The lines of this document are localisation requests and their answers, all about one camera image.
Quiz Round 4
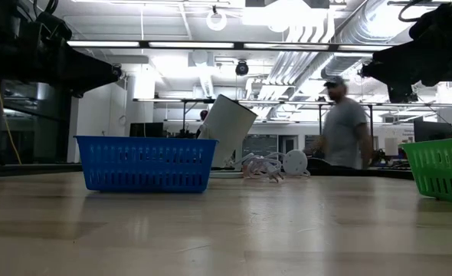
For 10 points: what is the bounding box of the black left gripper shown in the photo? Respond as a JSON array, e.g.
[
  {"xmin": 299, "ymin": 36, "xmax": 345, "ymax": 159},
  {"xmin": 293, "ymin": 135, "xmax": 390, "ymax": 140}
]
[{"xmin": 2, "ymin": 9, "xmax": 116, "ymax": 98}]

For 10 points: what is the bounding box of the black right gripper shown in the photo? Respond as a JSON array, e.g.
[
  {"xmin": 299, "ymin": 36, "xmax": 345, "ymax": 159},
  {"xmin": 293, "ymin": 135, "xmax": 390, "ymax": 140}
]
[{"xmin": 359, "ymin": 2, "xmax": 452, "ymax": 104}]

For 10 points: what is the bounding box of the person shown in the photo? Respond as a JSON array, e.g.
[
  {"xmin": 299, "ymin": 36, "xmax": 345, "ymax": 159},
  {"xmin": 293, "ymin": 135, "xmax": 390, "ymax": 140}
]
[{"xmin": 312, "ymin": 75, "xmax": 375, "ymax": 171}]

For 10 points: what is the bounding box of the white panel box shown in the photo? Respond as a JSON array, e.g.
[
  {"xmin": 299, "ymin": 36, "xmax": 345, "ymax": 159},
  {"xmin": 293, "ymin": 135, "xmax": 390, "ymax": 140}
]
[{"xmin": 384, "ymin": 137, "xmax": 399, "ymax": 157}]

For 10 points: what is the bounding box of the black computer monitor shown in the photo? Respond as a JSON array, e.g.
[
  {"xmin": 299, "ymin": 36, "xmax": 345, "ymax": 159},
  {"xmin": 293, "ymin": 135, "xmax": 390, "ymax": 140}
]
[
  {"xmin": 413, "ymin": 120, "xmax": 452, "ymax": 143},
  {"xmin": 129, "ymin": 122, "xmax": 165, "ymax": 138}
]

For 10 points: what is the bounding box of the blue plastic basket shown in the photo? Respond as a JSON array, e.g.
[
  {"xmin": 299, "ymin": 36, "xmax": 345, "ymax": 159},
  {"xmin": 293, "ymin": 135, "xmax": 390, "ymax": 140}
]
[{"xmin": 74, "ymin": 135, "xmax": 219, "ymax": 194}]

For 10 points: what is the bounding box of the green plastic basket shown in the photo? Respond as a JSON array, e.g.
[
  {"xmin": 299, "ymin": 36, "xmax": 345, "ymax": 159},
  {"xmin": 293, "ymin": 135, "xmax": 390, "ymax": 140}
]
[{"xmin": 400, "ymin": 136, "xmax": 452, "ymax": 203}]

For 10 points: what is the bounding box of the white round puck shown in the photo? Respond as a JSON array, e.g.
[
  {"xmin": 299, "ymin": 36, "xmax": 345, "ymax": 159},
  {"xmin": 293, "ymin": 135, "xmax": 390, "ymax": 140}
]
[{"xmin": 282, "ymin": 149, "xmax": 309, "ymax": 177}]

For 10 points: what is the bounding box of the white desk lamp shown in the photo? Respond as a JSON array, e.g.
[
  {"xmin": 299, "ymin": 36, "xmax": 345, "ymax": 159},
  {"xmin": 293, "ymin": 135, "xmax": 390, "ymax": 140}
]
[{"xmin": 199, "ymin": 94, "xmax": 258, "ymax": 179}]

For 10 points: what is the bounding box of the yellow extension cord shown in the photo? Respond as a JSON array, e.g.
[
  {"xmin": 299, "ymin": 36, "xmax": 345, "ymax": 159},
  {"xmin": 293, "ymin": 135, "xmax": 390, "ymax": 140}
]
[{"xmin": 0, "ymin": 77, "xmax": 23, "ymax": 166}]

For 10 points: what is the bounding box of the white ring light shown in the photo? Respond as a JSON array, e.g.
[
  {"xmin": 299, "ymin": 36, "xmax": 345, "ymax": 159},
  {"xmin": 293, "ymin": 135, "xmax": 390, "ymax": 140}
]
[{"xmin": 205, "ymin": 8, "xmax": 228, "ymax": 32}]

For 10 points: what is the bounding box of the white power cord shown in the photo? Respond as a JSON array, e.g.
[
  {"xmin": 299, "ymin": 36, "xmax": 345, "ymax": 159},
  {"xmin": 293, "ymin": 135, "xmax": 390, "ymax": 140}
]
[{"xmin": 231, "ymin": 151, "xmax": 288, "ymax": 184}]

